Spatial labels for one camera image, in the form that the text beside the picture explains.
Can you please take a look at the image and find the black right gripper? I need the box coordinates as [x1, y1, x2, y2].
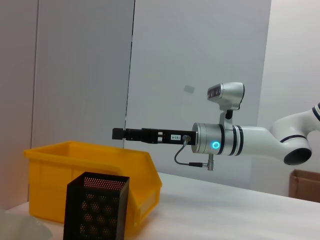
[111, 127, 198, 146]

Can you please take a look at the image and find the black mesh pen holder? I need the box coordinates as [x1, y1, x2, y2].
[62, 171, 131, 240]

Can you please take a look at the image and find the green glass fruit plate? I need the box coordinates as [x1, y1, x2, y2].
[0, 209, 53, 240]

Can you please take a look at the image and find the yellow plastic bin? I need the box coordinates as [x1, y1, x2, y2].
[23, 140, 163, 235]

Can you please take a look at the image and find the brown cardboard box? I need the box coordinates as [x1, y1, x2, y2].
[289, 169, 320, 202]

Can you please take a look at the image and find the right arm cable with plug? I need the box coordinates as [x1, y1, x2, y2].
[174, 134, 216, 171]

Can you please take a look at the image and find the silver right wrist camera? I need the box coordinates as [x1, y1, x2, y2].
[206, 81, 245, 131]

